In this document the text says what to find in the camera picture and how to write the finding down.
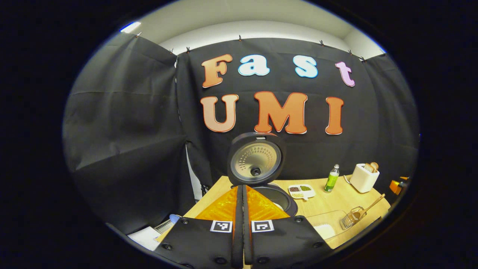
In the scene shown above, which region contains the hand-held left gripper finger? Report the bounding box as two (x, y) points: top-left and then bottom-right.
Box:
(153, 185), (244, 269)
(243, 185), (333, 269)

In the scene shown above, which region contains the wooden spoon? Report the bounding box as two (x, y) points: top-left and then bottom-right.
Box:
(351, 194), (386, 221)

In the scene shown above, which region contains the metal wire chopstick holder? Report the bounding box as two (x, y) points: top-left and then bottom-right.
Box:
(341, 206), (366, 230)

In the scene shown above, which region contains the black rice cooker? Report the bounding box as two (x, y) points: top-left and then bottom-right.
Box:
(227, 132), (298, 217)

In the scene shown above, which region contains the clear rice container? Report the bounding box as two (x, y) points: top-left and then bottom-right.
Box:
(306, 210), (348, 239)

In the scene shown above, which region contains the white toaster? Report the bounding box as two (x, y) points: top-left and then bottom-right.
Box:
(350, 162), (380, 194)

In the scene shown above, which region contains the white divided bean tray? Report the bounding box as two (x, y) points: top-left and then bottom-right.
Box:
(288, 185), (316, 200)

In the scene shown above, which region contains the green drink bottle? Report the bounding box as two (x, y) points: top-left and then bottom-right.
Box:
(324, 164), (340, 193)

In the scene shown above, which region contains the white paper sheet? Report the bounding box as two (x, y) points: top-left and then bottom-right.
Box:
(127, 225), (165, 251)

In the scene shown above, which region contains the black backdrop cloth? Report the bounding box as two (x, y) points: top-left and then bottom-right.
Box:
(63, 34), (419, 235)

